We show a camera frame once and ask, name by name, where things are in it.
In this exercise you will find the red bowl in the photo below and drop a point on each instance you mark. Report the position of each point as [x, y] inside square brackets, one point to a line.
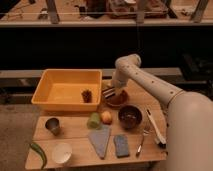
[117, 101]

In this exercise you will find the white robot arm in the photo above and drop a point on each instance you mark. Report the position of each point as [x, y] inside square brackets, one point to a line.
[189, 133]

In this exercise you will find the striped eraser block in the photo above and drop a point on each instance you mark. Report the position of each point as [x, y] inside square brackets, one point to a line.
[109, 92]

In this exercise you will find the green cylinder toy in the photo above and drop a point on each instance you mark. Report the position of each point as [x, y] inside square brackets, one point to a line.
[94, 121]

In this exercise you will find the metal cup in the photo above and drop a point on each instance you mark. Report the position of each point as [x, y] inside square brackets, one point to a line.
[53, 125]

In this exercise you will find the yellow plastic tub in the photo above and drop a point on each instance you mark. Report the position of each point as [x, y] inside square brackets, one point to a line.
[60, 89]

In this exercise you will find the blue sponge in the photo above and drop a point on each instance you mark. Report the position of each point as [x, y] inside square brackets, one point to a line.
[121, 146]

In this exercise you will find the wooden board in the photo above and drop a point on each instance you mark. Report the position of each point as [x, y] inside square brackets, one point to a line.
[75, 133]

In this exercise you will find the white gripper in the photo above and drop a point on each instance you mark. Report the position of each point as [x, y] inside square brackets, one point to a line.
[117, 84]

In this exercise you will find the grey triangular cloth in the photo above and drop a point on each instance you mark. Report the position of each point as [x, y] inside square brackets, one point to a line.
[99, 140]

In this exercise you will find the dark brown bowl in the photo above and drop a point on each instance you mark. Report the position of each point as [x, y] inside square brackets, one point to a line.
[129, 116]

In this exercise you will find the metal fork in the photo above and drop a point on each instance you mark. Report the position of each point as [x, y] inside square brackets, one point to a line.
[145, 133]

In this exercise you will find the yellow orange fruit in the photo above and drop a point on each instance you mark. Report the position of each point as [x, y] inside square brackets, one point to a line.
[106, 117]

